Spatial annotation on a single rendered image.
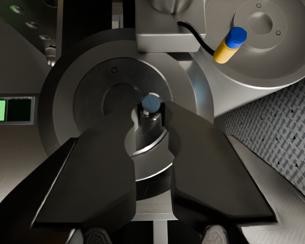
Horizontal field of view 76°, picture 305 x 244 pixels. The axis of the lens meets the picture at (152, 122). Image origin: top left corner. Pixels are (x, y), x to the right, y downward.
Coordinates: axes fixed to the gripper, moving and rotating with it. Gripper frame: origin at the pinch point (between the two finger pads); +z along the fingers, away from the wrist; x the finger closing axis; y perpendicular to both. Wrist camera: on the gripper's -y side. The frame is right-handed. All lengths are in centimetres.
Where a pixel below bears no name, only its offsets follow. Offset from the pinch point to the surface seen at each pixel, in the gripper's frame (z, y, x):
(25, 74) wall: 151, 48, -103
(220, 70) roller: 5.3, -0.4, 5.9
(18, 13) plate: 31.3, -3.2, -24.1
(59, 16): 9.5, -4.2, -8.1
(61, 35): 8.4, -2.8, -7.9
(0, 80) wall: 145, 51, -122
